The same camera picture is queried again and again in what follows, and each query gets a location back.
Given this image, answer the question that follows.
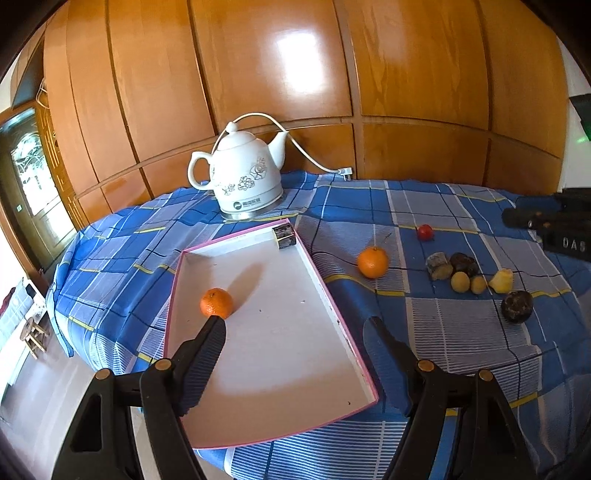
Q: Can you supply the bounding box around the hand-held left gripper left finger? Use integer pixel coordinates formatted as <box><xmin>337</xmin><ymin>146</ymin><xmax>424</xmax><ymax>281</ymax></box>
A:
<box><xmin>51</xmin><ymin>315</ymin><xmax>227</xmax><ymax>480</ymax></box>

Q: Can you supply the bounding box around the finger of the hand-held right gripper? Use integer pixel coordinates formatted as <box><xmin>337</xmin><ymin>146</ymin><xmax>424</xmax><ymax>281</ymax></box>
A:
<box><xmin>502</xmin><ymin>196</ymin><xmax>562</xmax><ymax>230</ymax></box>

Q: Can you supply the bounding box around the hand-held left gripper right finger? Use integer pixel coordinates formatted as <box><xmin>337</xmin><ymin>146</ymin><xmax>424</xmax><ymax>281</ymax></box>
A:
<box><xmin>362</xmin><ymin>315</ymin><xmax>541</xmax><ymax>480</ymax></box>

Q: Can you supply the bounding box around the orange mandarin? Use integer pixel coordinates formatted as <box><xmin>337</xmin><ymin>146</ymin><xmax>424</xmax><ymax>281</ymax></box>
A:
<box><xmin>200</xmin><ymin>287</ymin><xmax>234</xmax><ymax>319</ymax></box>
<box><xmin>357</xmin><ymin>246</ymin><xmax>390</xmax><ymax>279</ymax></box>

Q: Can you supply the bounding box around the yellow cut fruit chunk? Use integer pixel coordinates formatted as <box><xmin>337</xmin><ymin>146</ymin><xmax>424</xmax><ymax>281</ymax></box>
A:
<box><xmin>489</xmin><ymin>269</ymin><xmax>514</xmax><ymax>293</ymax></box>

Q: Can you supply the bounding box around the white tray with pink rim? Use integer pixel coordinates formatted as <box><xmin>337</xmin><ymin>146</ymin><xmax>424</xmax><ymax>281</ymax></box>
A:
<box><xmin>163</xmin><ymin>218</ymin><xmax>380</xmax><ymax>450</ymax></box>

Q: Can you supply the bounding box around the dark brown round fruit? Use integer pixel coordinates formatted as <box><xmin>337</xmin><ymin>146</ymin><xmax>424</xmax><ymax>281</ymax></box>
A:
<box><xmin>450</xmin><ymin>252</ymin><xmax>479</xmax><ymax>278</ymax></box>
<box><xmin>501</xmin><ymin>291</ymin><xmax>534</xmax><ymax>324</ymax></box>

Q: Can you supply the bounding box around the cut potato piece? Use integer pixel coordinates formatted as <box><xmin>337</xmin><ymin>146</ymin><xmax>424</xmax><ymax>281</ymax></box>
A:
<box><xmin>426</xmin><ymin>252</ymin><xmax>451</xmax><ymax>281</ymax></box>

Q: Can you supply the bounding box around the small cut dark cylinder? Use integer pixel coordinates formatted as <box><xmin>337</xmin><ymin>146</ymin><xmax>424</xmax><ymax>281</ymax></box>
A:
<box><xmin>272</xmin><ymin>224</ymin><xmax>297</xmax><ymax>250</ymax></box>

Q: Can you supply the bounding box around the blue plaid cloth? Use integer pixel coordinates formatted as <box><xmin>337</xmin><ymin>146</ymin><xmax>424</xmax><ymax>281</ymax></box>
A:
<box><xmin>46</xmin><ymin>172</ymin><xmax>591</xmax><ymax>480</ymax></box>

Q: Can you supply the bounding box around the small wooden stool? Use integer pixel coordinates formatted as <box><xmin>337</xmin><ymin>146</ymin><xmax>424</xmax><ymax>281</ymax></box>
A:
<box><xmin>21</xmin><ymin>318</ymin><xmax>51</xmax><ymax>360</ymax></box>

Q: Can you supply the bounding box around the white furniture piece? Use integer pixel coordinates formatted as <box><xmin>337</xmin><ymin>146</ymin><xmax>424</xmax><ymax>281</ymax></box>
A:
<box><xmin>0</xmin><ymin>277</ymin><xmax>47</xmax><ymax>333</ymax></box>

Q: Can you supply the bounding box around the wooden door with glass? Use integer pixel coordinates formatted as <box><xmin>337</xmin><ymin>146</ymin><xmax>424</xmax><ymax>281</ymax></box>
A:
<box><xmin>0</xmin><ymin>106</ymin><xmax>79</xmax><ymax>273</ymax></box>

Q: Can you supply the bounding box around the wooden panelled wardrobe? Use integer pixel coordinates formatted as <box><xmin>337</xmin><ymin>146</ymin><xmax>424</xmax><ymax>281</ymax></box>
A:
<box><xmin>9</xmin><ymin>0</ymin><xmax>568</xmax><ymax>232</ymax></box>

